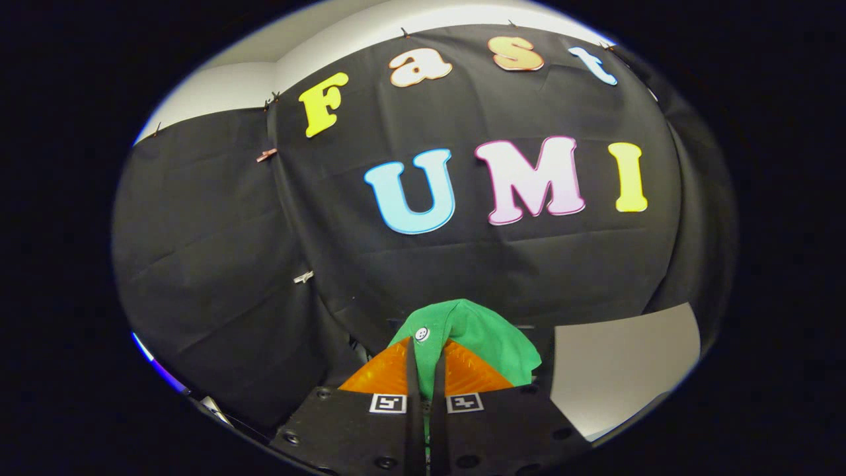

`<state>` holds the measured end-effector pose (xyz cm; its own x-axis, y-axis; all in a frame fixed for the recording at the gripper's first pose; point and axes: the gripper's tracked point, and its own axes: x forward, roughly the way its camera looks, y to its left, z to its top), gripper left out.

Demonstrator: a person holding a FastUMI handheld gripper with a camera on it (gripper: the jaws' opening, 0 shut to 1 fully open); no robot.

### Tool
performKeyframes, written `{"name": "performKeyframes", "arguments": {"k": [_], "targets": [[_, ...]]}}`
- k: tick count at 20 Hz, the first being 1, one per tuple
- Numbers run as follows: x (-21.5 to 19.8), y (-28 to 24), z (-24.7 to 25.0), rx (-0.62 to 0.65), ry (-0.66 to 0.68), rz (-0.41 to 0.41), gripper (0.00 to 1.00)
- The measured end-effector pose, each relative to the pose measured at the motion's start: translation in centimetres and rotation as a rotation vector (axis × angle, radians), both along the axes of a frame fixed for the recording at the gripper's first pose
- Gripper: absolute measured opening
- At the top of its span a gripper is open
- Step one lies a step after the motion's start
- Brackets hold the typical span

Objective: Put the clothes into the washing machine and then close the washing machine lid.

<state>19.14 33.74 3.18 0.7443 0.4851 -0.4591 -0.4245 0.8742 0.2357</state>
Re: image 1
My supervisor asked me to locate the black backdrop cloth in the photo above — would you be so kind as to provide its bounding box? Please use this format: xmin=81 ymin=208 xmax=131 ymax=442
xmin=112 ymin=23 xmax=738 ymax=437

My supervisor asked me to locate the green polo shirt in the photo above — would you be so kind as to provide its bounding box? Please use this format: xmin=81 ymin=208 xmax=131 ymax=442
xmin=389 ymin=299 xmax=543 ymax=463

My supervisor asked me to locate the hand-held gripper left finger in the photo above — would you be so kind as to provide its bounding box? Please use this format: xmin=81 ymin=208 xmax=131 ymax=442
xmin=270 ymin=336 xmax=428 ymax=476

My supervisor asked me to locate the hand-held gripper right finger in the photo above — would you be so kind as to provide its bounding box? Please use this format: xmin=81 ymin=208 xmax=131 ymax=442
xmin=430 ymin=339 xmax=594 ymax=476

